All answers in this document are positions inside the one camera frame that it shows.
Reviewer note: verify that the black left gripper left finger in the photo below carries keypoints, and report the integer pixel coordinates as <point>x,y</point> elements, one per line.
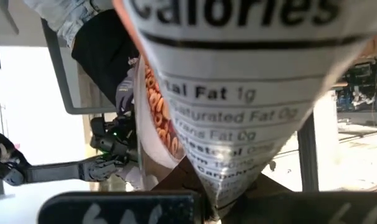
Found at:
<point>114,208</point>

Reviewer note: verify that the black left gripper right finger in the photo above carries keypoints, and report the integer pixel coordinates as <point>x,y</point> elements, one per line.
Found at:
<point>300,211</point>

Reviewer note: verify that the pumpkin cereal box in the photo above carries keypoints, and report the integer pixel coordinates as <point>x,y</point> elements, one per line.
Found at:
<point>238,77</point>

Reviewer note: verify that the grey robot device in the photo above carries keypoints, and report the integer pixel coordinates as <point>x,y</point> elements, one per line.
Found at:
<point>58,171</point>

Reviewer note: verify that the white cereal bag liner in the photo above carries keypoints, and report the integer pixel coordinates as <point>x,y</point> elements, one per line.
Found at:
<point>145,130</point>

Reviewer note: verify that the toasted cereal rings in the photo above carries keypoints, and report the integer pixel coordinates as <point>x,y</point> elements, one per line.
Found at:
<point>159,109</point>

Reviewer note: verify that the person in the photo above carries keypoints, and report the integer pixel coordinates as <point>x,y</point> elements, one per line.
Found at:
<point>104,53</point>

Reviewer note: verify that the grey metal frame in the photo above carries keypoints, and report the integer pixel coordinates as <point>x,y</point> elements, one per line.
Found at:
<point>59,77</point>

